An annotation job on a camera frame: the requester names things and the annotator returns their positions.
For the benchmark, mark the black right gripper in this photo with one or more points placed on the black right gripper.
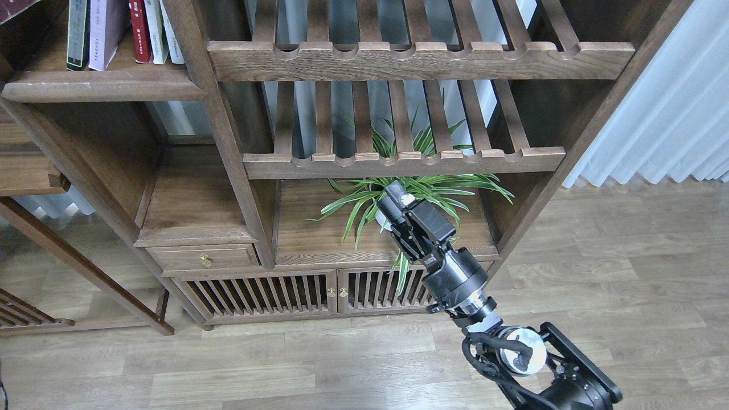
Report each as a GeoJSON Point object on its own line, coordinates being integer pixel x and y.
{"type": "Point", "coordinates": [454, 278]}

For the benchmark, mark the pale lavender white book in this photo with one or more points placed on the pale lavender white book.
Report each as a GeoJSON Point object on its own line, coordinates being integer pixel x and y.
{"type": "Point", "coordinates": [108, 21]}

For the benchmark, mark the green and black book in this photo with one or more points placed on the green and black book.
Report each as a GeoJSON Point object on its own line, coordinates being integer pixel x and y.
{"type": "Point", "coordinates": [77, 52]}

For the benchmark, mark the maroon book white characters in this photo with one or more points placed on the maroon book white characters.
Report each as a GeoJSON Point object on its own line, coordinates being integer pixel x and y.
{"type": "Point", "coordinates": [11, 8]}

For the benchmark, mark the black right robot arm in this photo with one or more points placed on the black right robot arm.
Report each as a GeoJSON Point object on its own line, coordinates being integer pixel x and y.
{"type": "Point", "coordinates": [534, 369]}

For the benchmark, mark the white plant pot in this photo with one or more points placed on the white plant pot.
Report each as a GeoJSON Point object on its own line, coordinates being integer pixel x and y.
{"type": "Point", "coordinates": [386, 215]}

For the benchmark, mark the green spider plant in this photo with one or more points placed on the green spider plant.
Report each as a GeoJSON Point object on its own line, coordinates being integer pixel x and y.
{"type": "Point", "coordinates": [439, 190]}

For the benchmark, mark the brass drawer knob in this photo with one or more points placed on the brass drawer knob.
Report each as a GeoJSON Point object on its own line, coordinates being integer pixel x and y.
{"type": "Point", "coordinates": [206, 261]}

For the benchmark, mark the dark wooden bookshelf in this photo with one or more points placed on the dark wooden bookshelf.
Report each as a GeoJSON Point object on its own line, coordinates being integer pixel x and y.
{"type": "Point", "coordinates": [229, 154]}

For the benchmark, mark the white teal upright book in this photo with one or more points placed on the white teal upright book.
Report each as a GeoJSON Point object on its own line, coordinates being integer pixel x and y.
{"type": "Point", "coordinates": [175, 52]}

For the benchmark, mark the white curtain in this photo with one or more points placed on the white curtain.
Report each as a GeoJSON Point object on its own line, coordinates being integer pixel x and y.
{"type": "Point", "coordinates": [674, 121]}

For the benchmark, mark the red upright book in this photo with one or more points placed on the red upright book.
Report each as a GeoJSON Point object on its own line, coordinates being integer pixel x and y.
{"type": "Point", "coordinates": [140, 32]}

